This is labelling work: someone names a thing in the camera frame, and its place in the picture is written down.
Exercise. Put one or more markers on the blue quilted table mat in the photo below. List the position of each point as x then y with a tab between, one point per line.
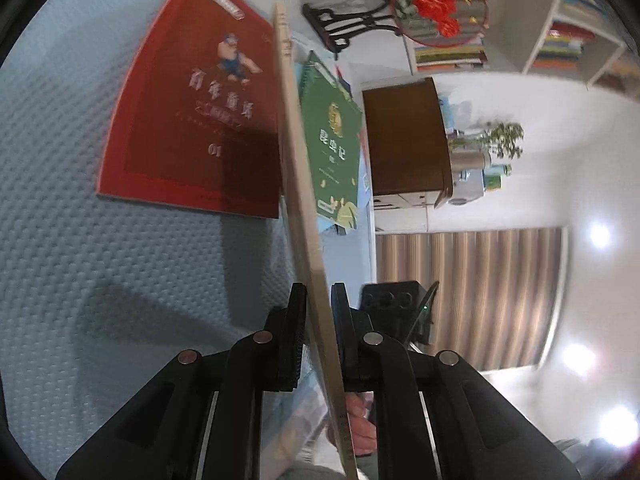
97	295

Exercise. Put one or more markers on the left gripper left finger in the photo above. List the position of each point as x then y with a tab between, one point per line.
200	416

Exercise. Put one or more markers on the red fairy tale book 01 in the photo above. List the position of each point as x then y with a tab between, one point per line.
196	122

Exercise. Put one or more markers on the person left hand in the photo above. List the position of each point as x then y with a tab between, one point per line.
363	432

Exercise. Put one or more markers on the potted plant in grey vase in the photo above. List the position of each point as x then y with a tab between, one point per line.
498	140

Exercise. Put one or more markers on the white rabbit hill book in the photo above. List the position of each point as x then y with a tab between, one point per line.
305	243

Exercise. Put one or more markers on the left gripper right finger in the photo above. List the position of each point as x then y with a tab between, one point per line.
436	416

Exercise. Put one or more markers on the green insect book 03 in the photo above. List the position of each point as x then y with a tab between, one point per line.
332	124

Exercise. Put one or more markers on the dark wooden cabinet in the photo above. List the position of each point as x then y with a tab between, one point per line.
408	148

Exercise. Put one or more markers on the round embroidered fan on stand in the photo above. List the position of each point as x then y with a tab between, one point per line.
430	23

